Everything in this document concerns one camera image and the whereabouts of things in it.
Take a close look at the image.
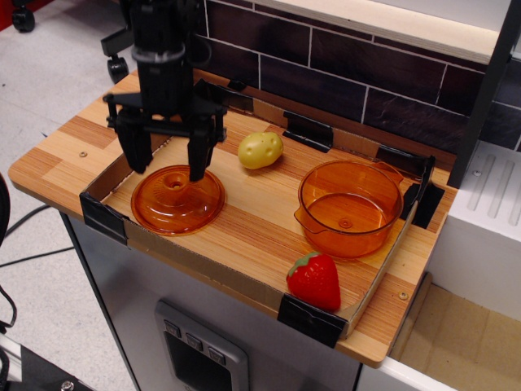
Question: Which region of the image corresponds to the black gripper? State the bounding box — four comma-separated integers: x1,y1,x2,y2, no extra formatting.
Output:
103,50,226,182

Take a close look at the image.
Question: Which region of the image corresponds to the orange transparent pot lid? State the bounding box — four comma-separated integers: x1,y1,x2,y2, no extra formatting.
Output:
131,165,225,236

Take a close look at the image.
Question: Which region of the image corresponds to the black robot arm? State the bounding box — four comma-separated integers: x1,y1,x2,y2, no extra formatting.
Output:
103,1,226,182

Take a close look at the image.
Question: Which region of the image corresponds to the orange transparent plastic pot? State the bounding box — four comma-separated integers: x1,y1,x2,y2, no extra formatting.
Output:
294,160,404,258

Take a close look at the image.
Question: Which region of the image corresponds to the black office chair base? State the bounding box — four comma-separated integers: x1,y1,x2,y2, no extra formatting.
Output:
101,27,134,84

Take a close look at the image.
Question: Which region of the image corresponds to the yellow toy potato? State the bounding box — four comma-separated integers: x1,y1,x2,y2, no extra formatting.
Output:
238,132,283,169

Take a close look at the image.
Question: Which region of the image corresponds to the red toy strawberry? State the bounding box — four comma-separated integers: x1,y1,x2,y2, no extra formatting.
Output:
286,253,341,312

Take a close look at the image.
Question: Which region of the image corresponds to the grey toy oven panel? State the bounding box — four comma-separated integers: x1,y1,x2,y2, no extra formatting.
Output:
155,301,250,391

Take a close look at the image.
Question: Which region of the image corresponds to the cardboard fence with black tape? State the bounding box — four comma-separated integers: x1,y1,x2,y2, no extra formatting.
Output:
80,84,456,367

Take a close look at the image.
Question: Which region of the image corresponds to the white upper shelf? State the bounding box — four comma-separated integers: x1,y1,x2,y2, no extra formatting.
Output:
258,0,499,64

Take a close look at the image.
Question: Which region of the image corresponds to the white toy sink unit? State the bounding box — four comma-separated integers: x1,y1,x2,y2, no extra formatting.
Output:
428,142,520,319

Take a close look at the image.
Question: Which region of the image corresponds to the black floor cable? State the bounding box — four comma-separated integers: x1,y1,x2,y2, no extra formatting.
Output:
0,203,75,270

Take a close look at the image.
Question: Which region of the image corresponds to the dark right upright post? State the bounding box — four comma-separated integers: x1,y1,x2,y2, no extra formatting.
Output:
447,0,520,189

